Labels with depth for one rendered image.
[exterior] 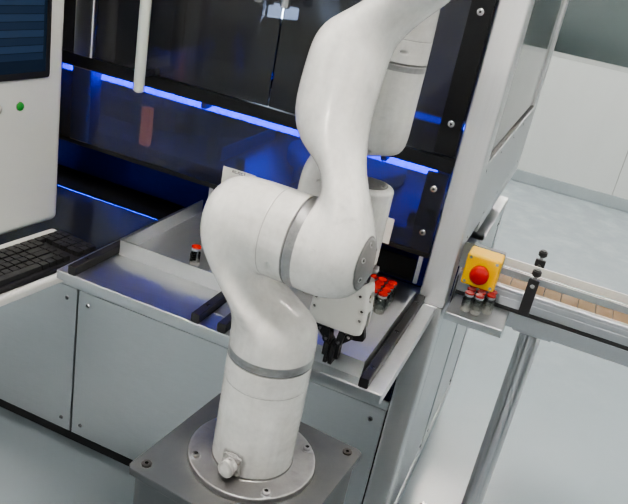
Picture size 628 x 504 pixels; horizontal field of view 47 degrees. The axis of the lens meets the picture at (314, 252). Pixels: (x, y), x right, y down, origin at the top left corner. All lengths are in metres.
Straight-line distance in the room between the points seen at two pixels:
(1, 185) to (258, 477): 1.01
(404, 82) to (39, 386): 1.61
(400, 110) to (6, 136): 0.99
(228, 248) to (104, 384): 1.32
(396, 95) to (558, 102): 5.07
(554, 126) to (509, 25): 4.70
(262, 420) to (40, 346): 1.36
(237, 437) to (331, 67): 0.51
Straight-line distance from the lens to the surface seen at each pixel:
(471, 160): 1.53
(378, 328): 1.49
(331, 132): 0.89
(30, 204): 1.90
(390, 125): 1.11
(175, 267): 1.55
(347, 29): 0.90
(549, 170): 6.24
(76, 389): 2.28
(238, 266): 0.94
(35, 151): 1.86
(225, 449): 1.07
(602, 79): 6.10
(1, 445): 2.49
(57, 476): 2.37
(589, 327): 1.73
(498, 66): 1.49
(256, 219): 0.90
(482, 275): 1.55
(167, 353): 2.01
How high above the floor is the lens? 1.59
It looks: 24 degrees down
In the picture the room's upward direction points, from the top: 11 degrees clockwise
